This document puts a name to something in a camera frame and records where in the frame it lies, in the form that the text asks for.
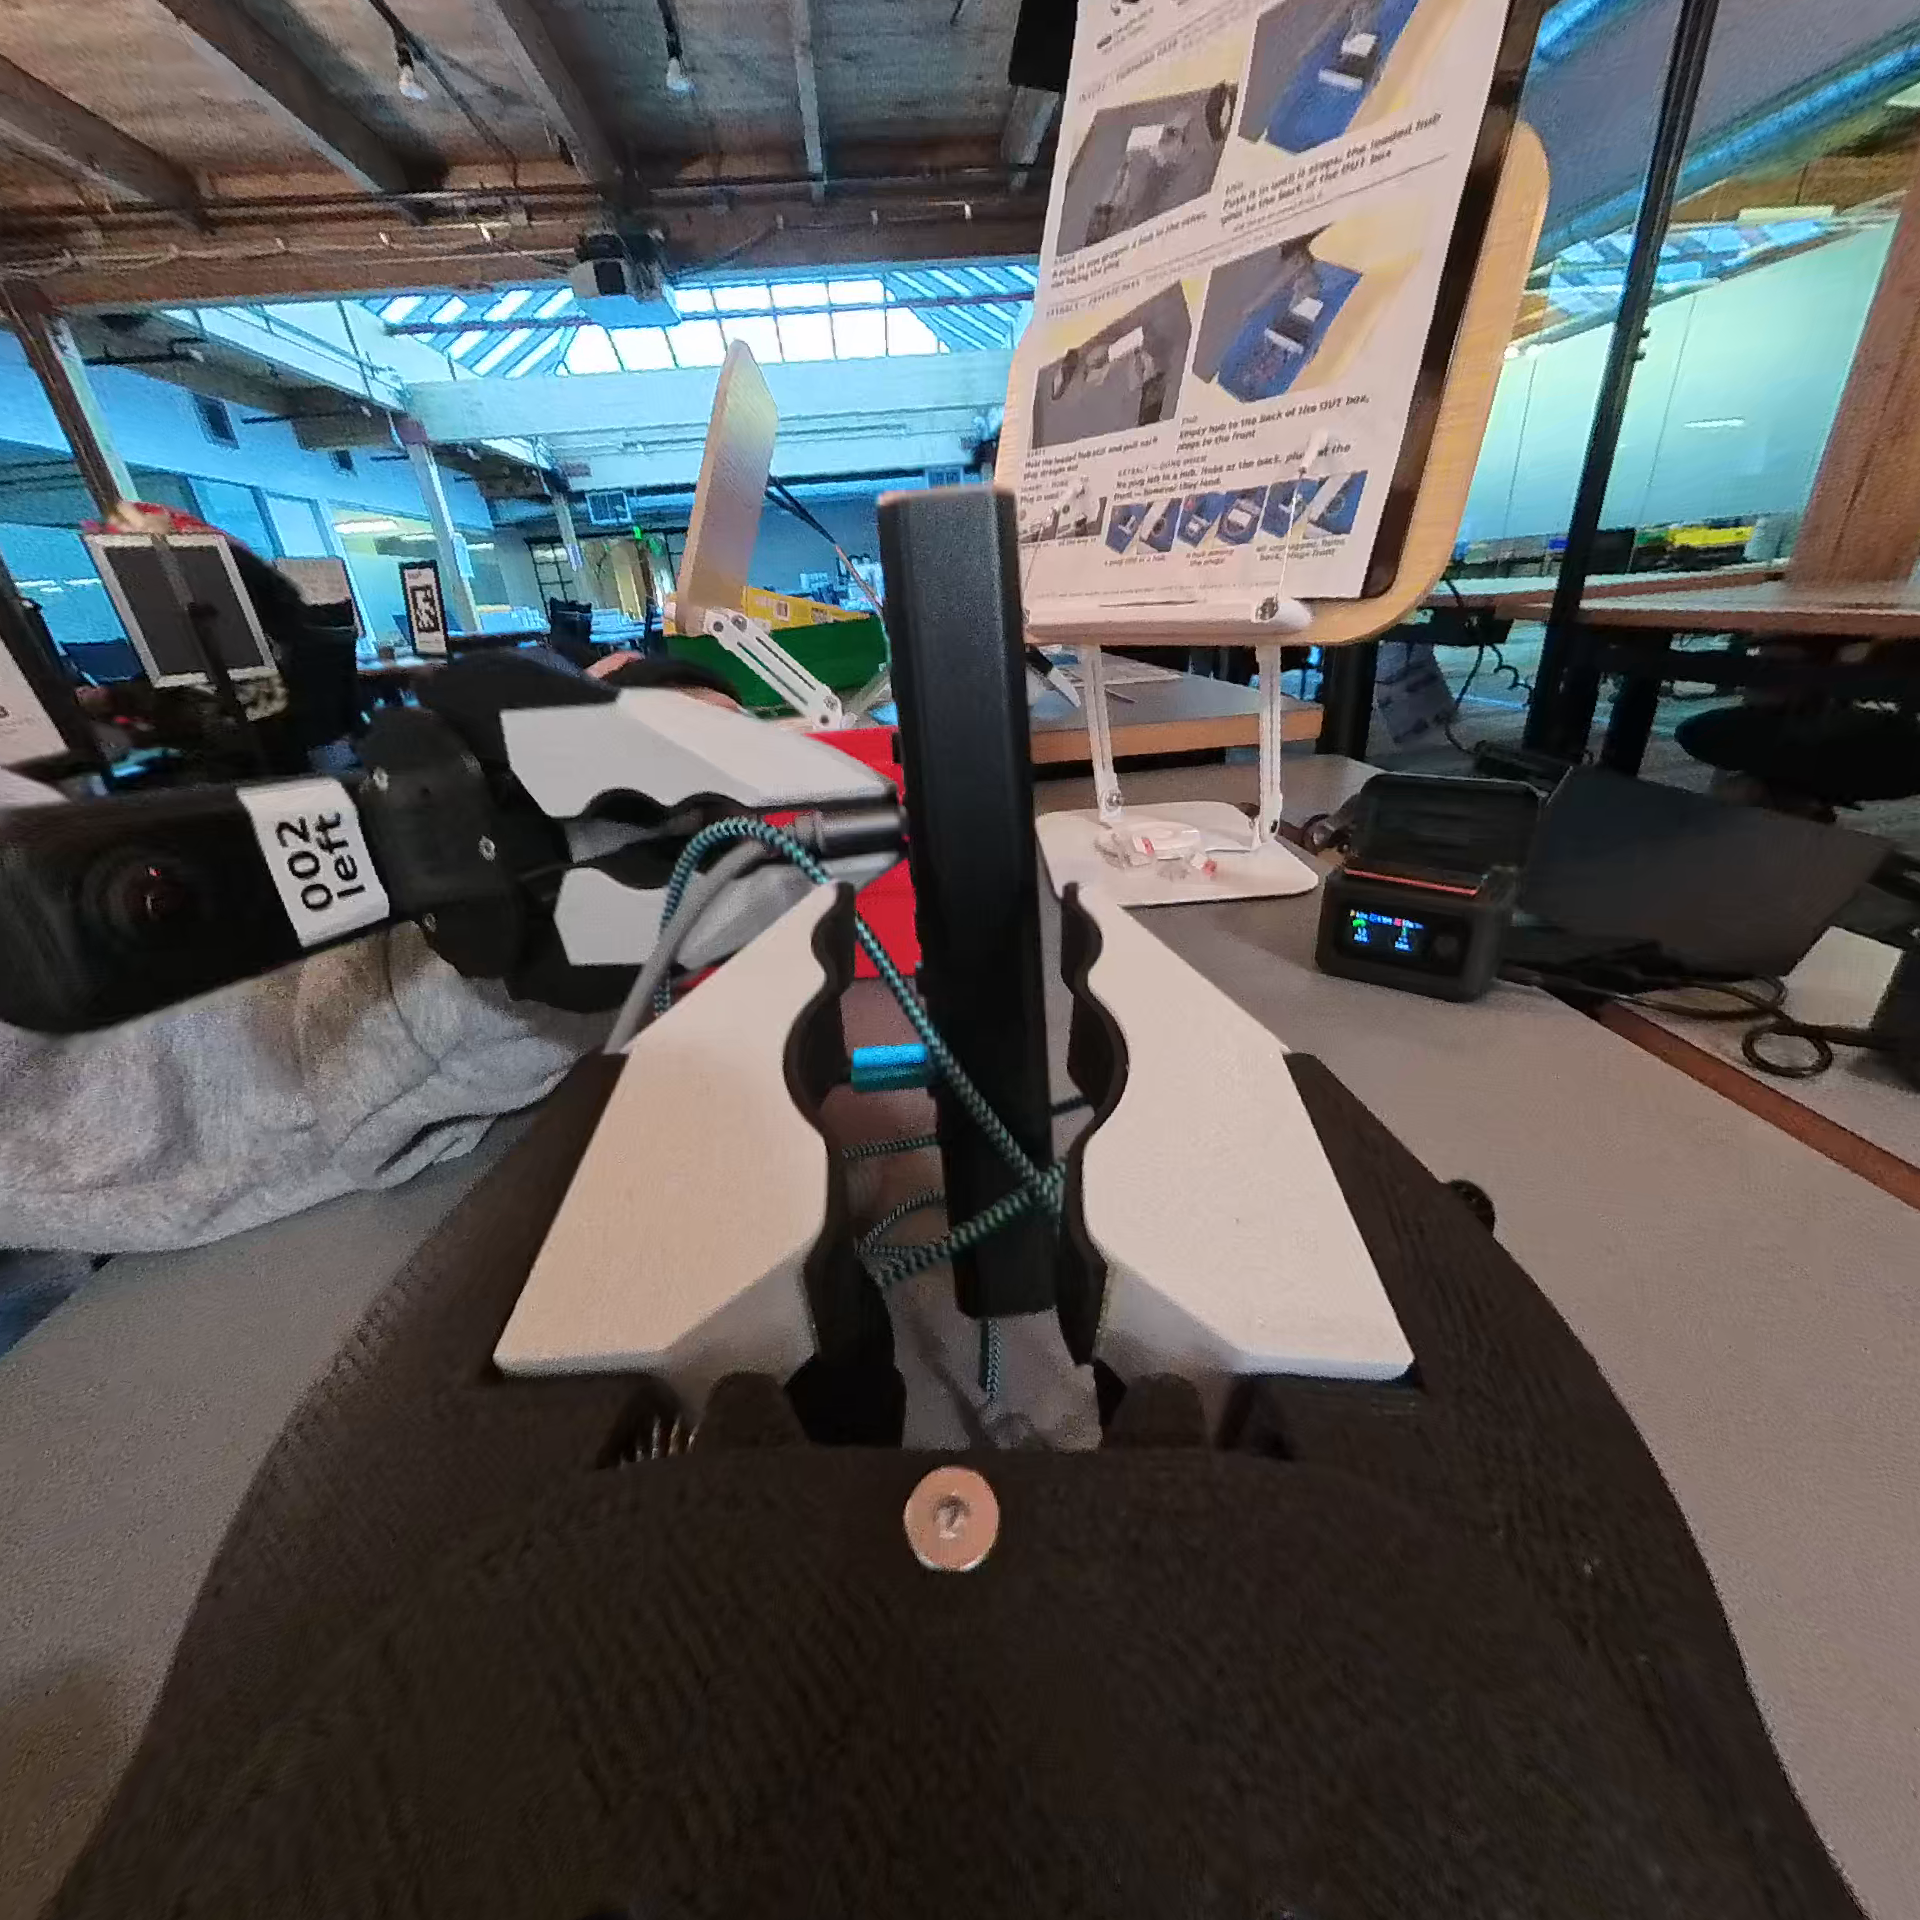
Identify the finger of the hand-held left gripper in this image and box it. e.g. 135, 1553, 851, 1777
500, 697, 898, 830
553, 858, 827, 979

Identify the black device with display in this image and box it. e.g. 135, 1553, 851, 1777
1315, 773, 1545, 1005

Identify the wooden desk with black legs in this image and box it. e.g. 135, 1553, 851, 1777
1417, 557, 1920, 752

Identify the wooden post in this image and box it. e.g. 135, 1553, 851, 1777
1784, 194, 1920, 590

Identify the black usb hub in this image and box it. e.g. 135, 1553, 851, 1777
876, 484, 1060, 1318

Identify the person's left hand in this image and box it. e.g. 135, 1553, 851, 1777
581, 649, 740, 703

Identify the white ceiling device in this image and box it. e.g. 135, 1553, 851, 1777
570, 225, 668, 303

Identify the white bordered black card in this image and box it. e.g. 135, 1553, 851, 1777
81, 528, 288, 692

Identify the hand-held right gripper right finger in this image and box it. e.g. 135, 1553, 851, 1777
1058, 882, 1417, 1450

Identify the instruction board on white stand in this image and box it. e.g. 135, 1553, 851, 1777
990, 0, 1555, 909

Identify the person's left forearm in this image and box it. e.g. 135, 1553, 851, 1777
0, 916, 608, 1255

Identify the teal braided usb cable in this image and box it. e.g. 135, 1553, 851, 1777
663, 811, 1071, 1406

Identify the grey usb cable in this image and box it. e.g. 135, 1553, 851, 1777
599, 840, 783, 1055

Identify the green and yellow bin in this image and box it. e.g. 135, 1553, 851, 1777
663, 594, 902, 733

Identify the red bin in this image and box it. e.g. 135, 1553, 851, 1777
772, 729, 918, 979

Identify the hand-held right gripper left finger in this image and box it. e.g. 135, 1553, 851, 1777
490, 882, 908, 1450

